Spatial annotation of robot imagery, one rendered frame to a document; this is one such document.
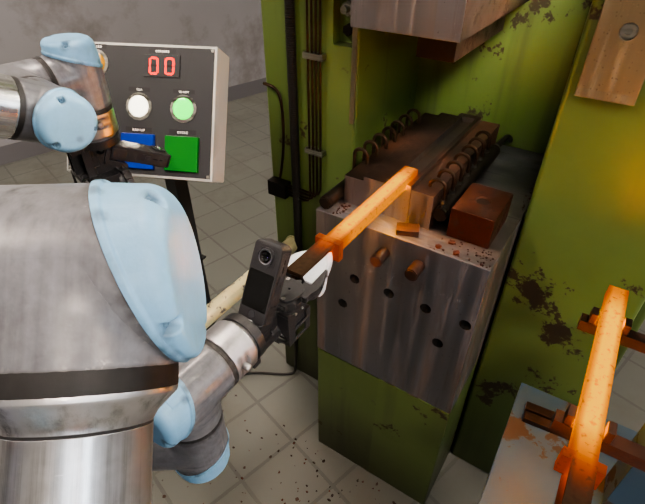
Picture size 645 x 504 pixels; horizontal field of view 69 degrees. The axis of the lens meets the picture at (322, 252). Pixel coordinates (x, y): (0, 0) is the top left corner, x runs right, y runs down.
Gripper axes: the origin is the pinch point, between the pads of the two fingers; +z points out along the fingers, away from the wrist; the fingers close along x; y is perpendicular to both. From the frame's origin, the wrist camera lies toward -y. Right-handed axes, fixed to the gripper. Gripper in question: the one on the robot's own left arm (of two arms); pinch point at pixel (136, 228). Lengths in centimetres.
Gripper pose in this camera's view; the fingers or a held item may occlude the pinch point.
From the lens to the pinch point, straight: 99.8
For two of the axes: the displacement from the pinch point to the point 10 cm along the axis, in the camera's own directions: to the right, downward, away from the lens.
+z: 0.0, 7.9, 6.1
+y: -7.5, 4.0, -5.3
